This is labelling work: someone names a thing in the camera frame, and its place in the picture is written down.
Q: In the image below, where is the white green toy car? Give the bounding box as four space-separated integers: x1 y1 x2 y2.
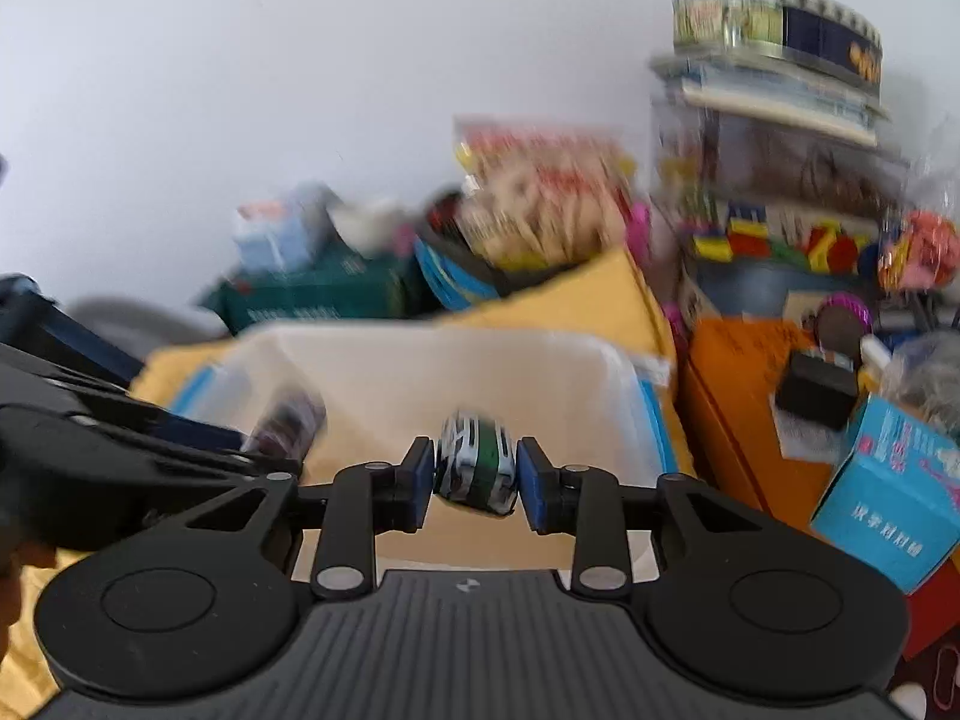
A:
433 410 517 517

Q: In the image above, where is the translucent plastic storage bin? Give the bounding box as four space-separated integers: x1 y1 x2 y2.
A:
169 320 679 571

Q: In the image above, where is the orange box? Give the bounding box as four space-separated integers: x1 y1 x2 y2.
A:
679 317 859 533

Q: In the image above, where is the dark green box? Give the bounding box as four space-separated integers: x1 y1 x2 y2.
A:
199 254 412 335

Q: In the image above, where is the bag of wooden pieces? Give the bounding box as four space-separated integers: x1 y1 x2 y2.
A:
454 119 638 271

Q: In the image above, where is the blue cardboard box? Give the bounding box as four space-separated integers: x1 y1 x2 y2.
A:
811 395 958 595

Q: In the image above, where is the round decorated tin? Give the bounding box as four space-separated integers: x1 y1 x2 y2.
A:
672 0 884 96

